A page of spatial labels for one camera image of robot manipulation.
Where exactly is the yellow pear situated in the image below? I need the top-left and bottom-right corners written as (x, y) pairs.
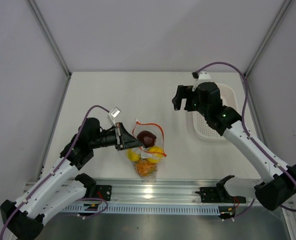
top-left (147, 146), bottom-right (164, 164)

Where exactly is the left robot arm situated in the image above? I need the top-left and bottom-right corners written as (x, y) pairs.
top-left (0, 117), bottom-right (143, 240)

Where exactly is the clear zip top bag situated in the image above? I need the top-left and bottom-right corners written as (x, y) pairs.
top-left (126, 119), bottom-right (167, 181)

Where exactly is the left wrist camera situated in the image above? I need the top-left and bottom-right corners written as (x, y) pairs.
top-left (108, 107), bottom-right (121, 126)

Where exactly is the toy pineapple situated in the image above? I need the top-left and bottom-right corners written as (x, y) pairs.
top-left (133, 158), bottom-right (157, 178)

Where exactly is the white perforated basket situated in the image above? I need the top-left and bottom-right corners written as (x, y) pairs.
top-left (192, 82), bottom-right (239, 142)

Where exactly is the yellow green lemon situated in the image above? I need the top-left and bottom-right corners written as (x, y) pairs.
top-left (127, 149), bottom-right (141, 162)

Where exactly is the black mounting plate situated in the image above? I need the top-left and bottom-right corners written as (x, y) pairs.
top-left (83, 185), bottom-right (112, 214)
top-left (195, 186), bottom-right (246, 204)

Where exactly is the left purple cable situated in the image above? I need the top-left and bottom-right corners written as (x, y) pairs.
top-left (0, 104), bottom-right (109, 240)

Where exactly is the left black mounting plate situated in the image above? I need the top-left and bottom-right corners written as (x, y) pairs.
top-left (83, 185), bottom-right (112, 214)

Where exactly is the white slotted cable duct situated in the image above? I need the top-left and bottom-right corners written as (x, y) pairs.
top-left (62, 203), bottom-right (220, 216)

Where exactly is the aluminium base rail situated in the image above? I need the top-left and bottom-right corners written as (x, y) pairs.
top-left (21, 177), bottom-right (295, 207)

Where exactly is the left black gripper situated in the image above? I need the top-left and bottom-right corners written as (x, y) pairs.
top-left (90, 122), bottom-right (143, 151)

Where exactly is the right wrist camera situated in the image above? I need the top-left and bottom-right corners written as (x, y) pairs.
top-left (192, 71), bottom-right (211, 80)

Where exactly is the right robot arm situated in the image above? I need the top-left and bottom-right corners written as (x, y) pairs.
top-left (172, 82), bottom-right (296, 211)

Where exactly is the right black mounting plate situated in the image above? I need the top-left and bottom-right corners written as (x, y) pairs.
top-left (195, 186), bottom-right (246, 204)

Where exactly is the left aluminium frame post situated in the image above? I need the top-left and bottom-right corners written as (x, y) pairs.
top-left (25, 0), bottom-right (72, 80)

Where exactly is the aluminium frame post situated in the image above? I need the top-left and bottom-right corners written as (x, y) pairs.
top-left (243, 0), bottom-right (294, 78)
top-left (25, 0), bottom-right (72, 80)

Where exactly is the dark red apple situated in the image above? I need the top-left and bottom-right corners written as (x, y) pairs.
top-left (137, 130), bottom-right (157, 148)

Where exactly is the right aluminium frame post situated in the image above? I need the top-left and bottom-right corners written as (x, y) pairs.
top-left (243, 0), bottom-right (294, 78)

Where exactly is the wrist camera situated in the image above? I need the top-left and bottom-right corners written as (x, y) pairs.
top-left (192, 71), bottom-right (211, 80)
top-left (108, 107), bottom-right (121, 126)

